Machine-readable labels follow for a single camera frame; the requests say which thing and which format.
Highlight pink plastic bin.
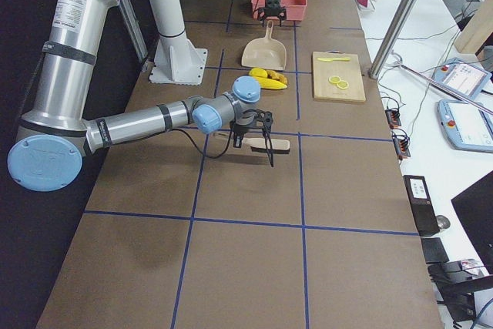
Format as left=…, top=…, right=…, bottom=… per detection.
left=251, top=0, right=308, bottom=22

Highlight lemon slice near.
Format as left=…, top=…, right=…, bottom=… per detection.
left=336, top=80, right=349, bottom=90

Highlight black orange connector block near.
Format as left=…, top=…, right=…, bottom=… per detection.
left=391, top=128, right=411, bottom=160

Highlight blue teach pendant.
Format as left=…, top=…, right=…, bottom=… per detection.
left=432, top=58, right=491, bottom=99
left=437, top=99, right=492, bottom=153

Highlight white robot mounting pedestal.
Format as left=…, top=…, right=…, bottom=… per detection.
left=149, top=0, right=208, bottom=86

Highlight yellow corn cob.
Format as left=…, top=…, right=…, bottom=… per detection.
left=254, top=76, right=287, bottom=90

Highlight blue teach pendant far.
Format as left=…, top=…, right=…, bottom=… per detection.
left=432, top=58, right=491, bottom=99

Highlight yellow plastic knife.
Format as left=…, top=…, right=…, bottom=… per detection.
left=317, top=57, right=351, bottom=62

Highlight black monitor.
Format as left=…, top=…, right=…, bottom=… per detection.
left=451, top=174, right=492, bottom=274

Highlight blue teach pendant near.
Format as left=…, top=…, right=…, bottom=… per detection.
left=437, top=99, right=492, bottom=153

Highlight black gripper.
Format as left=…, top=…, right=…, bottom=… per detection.
left=230, top=109, right=274, bottom=168
left=257, top=0, right=287, bottom=26

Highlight black orange connector block far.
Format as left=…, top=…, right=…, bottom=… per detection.
left=384, top=97, right=401, bottom=129

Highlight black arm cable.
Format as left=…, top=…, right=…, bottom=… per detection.
left=169, top=126, right=232, bottom=159

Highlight aluminium frame post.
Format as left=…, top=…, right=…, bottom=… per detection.
left=369, top=0, right=417, bottom=79

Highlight beige hand brush black bristles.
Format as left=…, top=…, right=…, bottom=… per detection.
left=213, top=132, right=290, bottom=154

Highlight orange ginger root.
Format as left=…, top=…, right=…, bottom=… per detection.
left=267, top=70, right=288, bottom=85

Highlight bamboo cutting board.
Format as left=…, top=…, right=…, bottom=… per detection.
left=312, top=52, right=366, bottom=103

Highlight lemon slice far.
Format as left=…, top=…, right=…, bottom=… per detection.
left=328, top=76, right=341, bottom=84

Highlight black orange connector block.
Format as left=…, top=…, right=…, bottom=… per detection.
left=384, top=97, right=401, bottom=129
left=391, top=128, right=411, bottom=160

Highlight lemon slice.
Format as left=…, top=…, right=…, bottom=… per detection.
left=336, top=80, right=349, bottom=90
left=328, top=76, right=341, bottom=84

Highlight beige plastic dustpan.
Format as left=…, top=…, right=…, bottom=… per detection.
left=241, top=20, right=287, bottom=71

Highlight black box white label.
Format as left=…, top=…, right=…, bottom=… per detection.
left=403, top=175, right=440, bottom=237

